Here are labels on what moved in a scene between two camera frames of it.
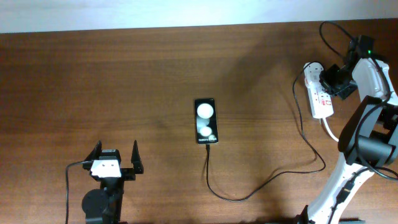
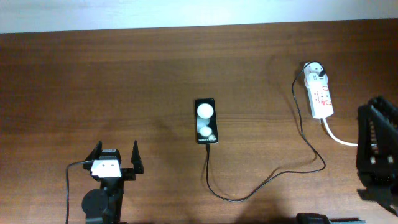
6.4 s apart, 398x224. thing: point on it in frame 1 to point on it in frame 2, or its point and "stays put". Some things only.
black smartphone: (206, 121) stays put
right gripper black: (323, 80) to (378, 168)
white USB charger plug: (312, 71) stays put
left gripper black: (129, 173) stays put
